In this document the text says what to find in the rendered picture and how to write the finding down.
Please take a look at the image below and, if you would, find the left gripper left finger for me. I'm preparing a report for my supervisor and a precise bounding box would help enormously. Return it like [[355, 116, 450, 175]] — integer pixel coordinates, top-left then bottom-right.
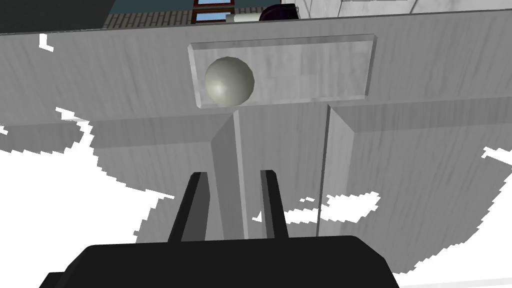
[[167, 171, 211, 243]]

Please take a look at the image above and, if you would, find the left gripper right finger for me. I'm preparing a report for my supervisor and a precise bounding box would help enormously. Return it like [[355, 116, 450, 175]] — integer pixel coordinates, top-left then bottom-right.
[[259, 169, 290, 240]]

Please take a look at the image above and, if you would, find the grey wooden cupboard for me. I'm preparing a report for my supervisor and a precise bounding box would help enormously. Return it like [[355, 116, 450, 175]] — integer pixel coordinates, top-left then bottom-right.
[[0, 7, 512, 275]]

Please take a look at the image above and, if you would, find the grey round knob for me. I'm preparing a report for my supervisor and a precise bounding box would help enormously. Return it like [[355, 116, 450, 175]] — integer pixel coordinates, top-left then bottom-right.
[[204, 56, 256, 108]]

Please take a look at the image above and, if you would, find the grey drawer front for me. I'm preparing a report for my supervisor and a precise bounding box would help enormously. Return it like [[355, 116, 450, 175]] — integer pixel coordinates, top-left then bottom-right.
[[187, 33, 378, 110]]

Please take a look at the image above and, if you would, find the brown framed window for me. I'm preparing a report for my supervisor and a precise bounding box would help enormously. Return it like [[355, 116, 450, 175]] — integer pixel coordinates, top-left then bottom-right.
[[190, 0, 237, 25]]

